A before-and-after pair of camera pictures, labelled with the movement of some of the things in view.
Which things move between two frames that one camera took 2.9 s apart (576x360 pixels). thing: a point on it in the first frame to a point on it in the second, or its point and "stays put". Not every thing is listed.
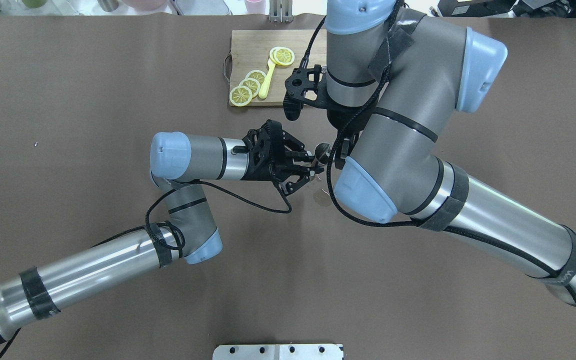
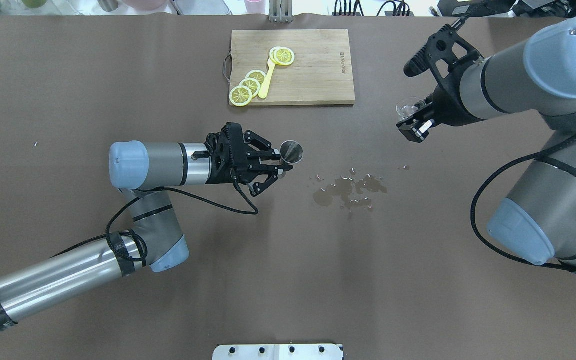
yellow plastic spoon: [271, 67] stays put
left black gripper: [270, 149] to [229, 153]
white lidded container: [202, 7] stays put
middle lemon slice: [253, 84] stays put
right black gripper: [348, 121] to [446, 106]
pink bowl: [145, 5] stays put
